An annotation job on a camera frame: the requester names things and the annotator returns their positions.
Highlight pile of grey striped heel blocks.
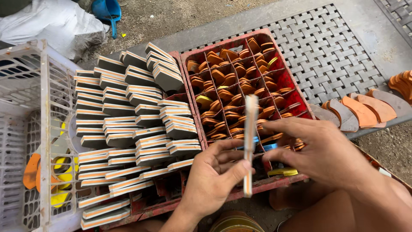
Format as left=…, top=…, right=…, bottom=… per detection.
left=74, top=42, right=202, bottom=230

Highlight orange and yellow foam scraps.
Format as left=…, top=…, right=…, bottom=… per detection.
left=23, top=121, right=80, bottom=208

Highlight white orange layered sole strip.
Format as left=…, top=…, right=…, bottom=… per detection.
left=243, top=94, right=260, bottom=198

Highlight grey rubber sole piece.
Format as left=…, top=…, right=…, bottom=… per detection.
left=366, top=88, right=412, bottom=118
left=309, top=103, right=341, bottom=128
left=321, top=98, right=360, bottom=133

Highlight person's leg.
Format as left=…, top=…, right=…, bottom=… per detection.
left=106, top=218, right=165, bottom=232
left=268, top=176, right=412, bottom=232

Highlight person's right hand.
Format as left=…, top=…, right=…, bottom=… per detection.
left=262, top=117, right=366, bottom=191

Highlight red divided plastic crate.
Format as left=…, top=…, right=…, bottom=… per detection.
left=180, top=28, right=317, bottom=201

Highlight person's left hand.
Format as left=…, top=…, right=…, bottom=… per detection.
left=180, top=139, right=255, bottom=220

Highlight orange rubber sole piece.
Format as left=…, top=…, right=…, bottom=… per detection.
left=349, top=92, right=398, bottom=128
left=340, top=95, right=378, bottom=130

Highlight stack of orange sole pieces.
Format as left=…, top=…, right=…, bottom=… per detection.
left=388, top=70, right=412, bottom=104

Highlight heap of orange rubber cutouts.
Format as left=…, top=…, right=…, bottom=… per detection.
left=187, top=37, right=306, bottom=152

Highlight round brass tin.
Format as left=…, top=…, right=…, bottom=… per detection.
left=209, top=211, right=266, bottom=232

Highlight white woven sack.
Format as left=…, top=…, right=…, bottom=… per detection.
left=0, top=0, right=111, bottom=62

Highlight person's right leg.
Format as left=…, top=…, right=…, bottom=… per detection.
left=268, top=176, right=412, bottom=232

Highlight worn red crate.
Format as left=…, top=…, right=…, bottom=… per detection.
left=99, top=51, right=207, bottom=230

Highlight blue rubber cutouts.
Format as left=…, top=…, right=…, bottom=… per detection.
left=236, top=136, right=279, bottom=153

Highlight white plastic lattice crate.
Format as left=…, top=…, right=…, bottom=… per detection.
left=0, top=40, right=100, bottom=232

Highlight blue plastic scoop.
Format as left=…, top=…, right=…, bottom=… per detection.
left=91, top=0, right=122, bottom=39

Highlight person's left leg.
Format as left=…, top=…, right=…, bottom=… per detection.
left=106, top=218, right=165, bottom=232

